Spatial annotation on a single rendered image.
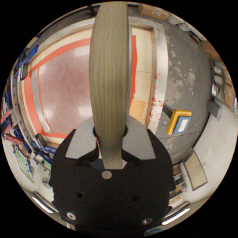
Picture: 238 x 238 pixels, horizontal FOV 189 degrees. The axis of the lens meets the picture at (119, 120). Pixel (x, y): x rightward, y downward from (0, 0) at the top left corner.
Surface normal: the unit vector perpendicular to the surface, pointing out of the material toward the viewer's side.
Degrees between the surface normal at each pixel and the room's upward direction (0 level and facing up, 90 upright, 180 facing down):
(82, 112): 0
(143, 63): 0
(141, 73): 0
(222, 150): 90
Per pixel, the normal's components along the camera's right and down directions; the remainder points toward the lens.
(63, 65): 0.04, 0.52
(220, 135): -1.00, 0.00
